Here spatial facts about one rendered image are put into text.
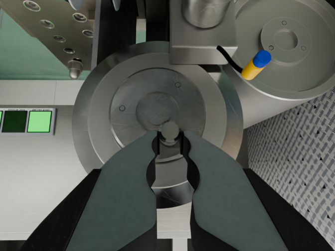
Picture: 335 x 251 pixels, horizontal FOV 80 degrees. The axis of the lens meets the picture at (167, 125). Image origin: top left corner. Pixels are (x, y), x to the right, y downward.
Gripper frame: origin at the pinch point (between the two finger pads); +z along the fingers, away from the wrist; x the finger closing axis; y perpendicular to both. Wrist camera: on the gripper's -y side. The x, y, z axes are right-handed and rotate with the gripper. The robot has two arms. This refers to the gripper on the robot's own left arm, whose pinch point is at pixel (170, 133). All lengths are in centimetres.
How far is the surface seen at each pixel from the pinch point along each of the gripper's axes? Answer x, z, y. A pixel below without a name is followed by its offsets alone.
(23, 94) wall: -203, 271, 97
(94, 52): -6.9, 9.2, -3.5
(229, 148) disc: 5.1, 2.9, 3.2
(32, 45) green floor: -144, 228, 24
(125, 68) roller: -3.6, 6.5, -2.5
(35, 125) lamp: -31.7, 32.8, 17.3
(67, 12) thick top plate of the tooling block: -17.1, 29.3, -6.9
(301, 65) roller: 12.5, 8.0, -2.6
